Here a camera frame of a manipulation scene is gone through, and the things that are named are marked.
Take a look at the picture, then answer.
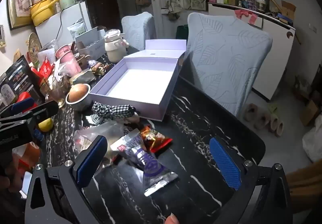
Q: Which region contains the black kettle cable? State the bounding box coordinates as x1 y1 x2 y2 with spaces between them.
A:
56 9 63 39

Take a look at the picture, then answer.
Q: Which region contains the purple snack packet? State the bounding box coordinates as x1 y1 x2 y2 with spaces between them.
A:
111 130 179 197

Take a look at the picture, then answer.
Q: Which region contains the white cabinet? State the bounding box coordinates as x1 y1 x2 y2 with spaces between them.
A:
207 3 296 101

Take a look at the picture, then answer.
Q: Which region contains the flat cardboard box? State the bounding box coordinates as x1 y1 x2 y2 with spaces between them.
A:
300 99 322 126

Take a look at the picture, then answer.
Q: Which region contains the cream thermos bottle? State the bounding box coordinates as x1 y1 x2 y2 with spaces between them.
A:
104 29 129 63

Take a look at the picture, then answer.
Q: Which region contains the fuzzy beige slipper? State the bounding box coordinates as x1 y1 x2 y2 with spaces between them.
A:
254 109 271 130
243 103 259 122

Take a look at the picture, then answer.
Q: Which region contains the person's right hand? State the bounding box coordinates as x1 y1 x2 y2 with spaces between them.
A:
165 213 180 224

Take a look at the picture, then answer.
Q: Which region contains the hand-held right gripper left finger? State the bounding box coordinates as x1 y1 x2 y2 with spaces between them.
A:
25 135 108 224

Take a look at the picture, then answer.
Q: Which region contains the red plastic object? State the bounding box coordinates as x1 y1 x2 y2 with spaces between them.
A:
15 91 34 102

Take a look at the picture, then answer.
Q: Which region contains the red snack packet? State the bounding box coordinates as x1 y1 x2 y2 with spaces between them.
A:
38 59 54 81

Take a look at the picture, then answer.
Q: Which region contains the open cardboard box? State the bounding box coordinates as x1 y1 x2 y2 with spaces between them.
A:
278 0 297 23

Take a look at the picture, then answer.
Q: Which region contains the white refrigerator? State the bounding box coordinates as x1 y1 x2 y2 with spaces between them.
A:
35 1 90 50

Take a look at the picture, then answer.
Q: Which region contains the brown ceramic mug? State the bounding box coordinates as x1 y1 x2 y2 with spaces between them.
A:
75 54 91 67

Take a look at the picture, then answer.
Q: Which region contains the cream slipper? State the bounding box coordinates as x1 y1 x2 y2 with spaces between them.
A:
267 113 280 132
273 121 285 137

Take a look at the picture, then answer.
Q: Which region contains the silver cookie packet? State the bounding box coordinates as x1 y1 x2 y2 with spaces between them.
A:
73 69 96 84

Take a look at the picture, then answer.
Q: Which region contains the brown gold candy wrapper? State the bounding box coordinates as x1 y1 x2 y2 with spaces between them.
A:
89 62 114 76

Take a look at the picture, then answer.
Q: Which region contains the yellow lemon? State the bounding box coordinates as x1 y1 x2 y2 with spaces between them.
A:
38 118 54 132

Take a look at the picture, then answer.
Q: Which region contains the black printed carton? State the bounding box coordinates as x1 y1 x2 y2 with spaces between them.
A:
0 55 44 104

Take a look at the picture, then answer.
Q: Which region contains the pink cloth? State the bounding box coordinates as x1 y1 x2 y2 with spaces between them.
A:
234 10 263 29

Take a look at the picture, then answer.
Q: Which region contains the large white plastic bag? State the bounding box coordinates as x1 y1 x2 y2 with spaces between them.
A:
302 123 322 163

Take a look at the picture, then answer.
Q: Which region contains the chair with blue leaf cover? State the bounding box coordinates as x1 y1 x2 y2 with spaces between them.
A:
180 12 273 116
121 11 154 50

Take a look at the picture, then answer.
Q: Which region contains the green white pouch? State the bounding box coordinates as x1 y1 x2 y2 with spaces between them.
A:
67 20 87 41

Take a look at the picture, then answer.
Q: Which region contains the gold framed picture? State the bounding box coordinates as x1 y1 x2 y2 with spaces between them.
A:
6 0 32 31

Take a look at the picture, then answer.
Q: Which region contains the woven decorative plate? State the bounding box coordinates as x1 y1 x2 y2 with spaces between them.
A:
26 32 42 63

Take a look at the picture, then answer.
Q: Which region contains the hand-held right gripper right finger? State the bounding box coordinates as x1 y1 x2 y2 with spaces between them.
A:
209 137 293 224

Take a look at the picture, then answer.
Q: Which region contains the white carton of bottles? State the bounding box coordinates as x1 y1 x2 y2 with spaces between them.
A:
75 26 107 60

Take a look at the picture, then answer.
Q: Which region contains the dark brown door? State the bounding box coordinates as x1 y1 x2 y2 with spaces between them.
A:
85 0 122 31

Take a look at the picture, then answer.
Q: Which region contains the dark pink paper cup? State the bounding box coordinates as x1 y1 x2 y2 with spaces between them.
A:
55 44 73 60

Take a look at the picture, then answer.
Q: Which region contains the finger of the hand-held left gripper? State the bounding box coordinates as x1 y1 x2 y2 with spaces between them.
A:
0 97 36 117
23 100 60 127

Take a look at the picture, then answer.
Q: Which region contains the clear glass mug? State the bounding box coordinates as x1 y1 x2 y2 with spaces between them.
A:
40 77 69 107

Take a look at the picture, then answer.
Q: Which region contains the clear bag of pastries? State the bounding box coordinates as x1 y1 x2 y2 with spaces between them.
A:
74 121 125 164

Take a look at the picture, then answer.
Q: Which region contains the green bag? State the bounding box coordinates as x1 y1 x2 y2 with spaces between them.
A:
175 25 189 39

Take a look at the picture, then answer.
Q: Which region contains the yellow pot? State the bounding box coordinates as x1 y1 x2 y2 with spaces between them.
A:
27 0 62 27

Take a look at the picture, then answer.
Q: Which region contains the lilac gift box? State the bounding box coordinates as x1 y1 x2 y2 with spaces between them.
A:
89 39 187 121

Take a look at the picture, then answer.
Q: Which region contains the red gold candy packet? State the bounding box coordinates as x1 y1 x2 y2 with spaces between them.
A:
139 125 173 153

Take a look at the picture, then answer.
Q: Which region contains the brown egg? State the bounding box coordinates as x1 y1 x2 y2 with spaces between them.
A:
68 84 90 102

